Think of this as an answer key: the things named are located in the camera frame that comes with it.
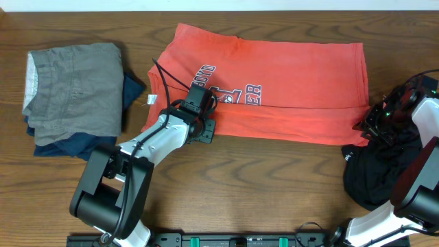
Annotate black garment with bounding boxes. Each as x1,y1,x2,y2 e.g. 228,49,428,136
341,133,423,211

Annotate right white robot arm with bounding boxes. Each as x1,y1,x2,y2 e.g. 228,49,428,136
329,72,438,246

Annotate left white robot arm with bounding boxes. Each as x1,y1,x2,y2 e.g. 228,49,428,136
67,85,217,246

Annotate navy folded garment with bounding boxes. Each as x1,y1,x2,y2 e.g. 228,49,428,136
34,72,145,161

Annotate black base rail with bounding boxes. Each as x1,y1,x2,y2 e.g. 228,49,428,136
67,222,344,247

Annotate grey folded shorts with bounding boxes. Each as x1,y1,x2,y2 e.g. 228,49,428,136
22,43,123,146

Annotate red printed t-shirt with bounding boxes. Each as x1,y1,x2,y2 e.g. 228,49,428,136
146,24,369,146

